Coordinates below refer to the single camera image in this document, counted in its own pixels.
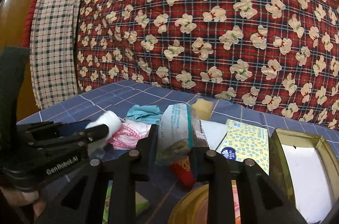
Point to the red gold fabric pouch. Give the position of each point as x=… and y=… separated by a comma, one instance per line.
x=182, y=170

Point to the person's left hand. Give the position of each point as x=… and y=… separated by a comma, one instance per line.
x=16, y=198

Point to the green checked cream cloth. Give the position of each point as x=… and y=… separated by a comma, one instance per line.
x=52, y=40

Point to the red plaid bear quilt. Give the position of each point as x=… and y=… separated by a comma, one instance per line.
x=274, y=56

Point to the yellow sponge block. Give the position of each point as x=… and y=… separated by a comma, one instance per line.
x=203, y=109

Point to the gold rectangular tin box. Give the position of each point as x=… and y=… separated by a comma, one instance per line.
x=305, y=168

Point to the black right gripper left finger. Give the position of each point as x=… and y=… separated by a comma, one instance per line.
x=82, y=200

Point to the gold round tin lid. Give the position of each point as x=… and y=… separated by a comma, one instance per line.
x=192, y=208

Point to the wooden door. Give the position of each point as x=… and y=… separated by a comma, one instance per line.
x=13, y=15

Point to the white cloth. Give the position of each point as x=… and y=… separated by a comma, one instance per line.
x=112, y=121

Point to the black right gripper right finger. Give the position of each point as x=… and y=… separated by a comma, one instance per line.
x=260, y=199

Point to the yellow patterned tissue pack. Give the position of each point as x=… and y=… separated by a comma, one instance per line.
x=243, y=141

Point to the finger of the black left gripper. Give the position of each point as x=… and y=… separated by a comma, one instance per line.
x=69, y=129
x=86, y=136

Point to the teal blue small cloth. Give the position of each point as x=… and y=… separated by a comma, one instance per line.
x=148, y=114

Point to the cotton swab plastic pack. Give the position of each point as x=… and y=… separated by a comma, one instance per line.
x=179, y=130

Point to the pink white small towel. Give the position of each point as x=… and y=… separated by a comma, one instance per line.
x=129, y=134

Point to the blue plaid bed sheet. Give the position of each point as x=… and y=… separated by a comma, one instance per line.
x=140, y=105

